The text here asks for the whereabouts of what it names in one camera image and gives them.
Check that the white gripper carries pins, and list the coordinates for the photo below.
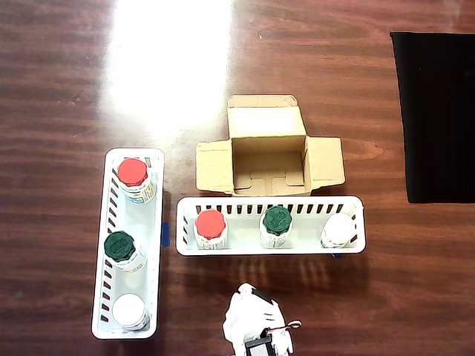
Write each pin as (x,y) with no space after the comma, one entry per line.
(248,301)

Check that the dark green-capped bottle front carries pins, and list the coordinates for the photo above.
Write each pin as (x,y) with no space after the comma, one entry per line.
(118,245)

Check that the dark green-capped bottle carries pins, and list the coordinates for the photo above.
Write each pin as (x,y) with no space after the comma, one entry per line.
(276,219)
(118,245)

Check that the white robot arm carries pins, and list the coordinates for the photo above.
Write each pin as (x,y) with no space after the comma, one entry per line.
(276,339)

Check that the long white slotted tray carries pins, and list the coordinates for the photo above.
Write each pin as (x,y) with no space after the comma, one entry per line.
(241,243)
(141,230)

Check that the dark green-capped bottle back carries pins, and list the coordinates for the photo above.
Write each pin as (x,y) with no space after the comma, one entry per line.
(276,219)

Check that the open cardboard box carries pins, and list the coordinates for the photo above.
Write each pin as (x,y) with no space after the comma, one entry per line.
(267,163)

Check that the blue tape strip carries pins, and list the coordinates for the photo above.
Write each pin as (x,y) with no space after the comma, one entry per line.
(336,255)
(166,234)

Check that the black mat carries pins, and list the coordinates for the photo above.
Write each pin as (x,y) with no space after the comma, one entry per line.
(438,118)

